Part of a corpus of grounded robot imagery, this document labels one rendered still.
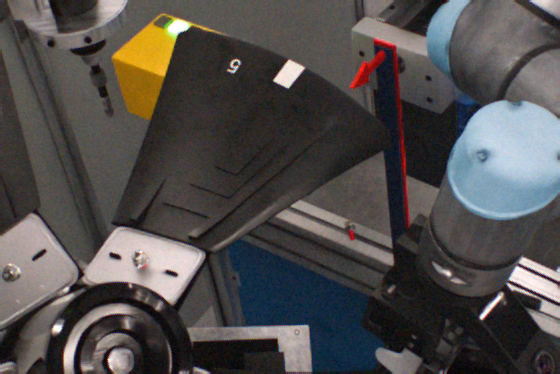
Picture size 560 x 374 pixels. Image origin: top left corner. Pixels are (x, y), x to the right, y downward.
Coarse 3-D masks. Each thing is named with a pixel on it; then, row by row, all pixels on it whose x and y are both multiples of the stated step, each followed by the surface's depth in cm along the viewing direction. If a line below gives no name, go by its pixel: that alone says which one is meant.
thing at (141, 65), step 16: (144, 32) 138; (160, 32) 138; (128, 48) 136; (144, 48) 136; (160, 48) 135; (128, 64) 134; (144, 64) 133; (160, 64) 133; (128, 80) 136; (144, 80) 134; (160, 80) 132; (128, 96) 139; (144, 96) 137; (144, 112) 139
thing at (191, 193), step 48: (192, 48) 106; (240, 48) 106; (192, 96) 103; (240, 96) 103; (288, 96) 103; (336, 96) 104; (144, 144) 100; (192, 144) 100; (240, 144) 99; (288, 144) 100; (336, 144) 101; (384, 144) 103; (144, 192) 97; (192, 192) 96; (240, 192) 96; (288, 192) 96; (192, 240) 92
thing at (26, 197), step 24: (0, 48) 83; (0, 72) 83; (0, 96) 83; (0, 120) 83; (0, 144) 84; (24, 144) 84; (0, 168) 84; (24, 168) 84; (0, 192) 84; (24, 192) 84; (0, 216) 85; (24, 216) 84
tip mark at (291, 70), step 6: (288, 66) 105; (294, 66) 105; (300, 66) 106; (282, 72) 105; (288, 72) 105; (294, 72) 105; (300, 72) 105; (276, 78) 104; (282, 78) 104; (288, 78) 104; (294, 78) 104; (282, 84) 104; (288, 84) 104
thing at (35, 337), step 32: (96, 288) 83; (128, 288) 84; (32, 320) 85; (64, 320) 81; (96, 320) 83; (128, 320) 84; (160, 320) 85; (0, 352) 89; (32, 352) 82; (64, 352) 81; (96, 352) 83; (160, 352) 85; (192, 352) 86
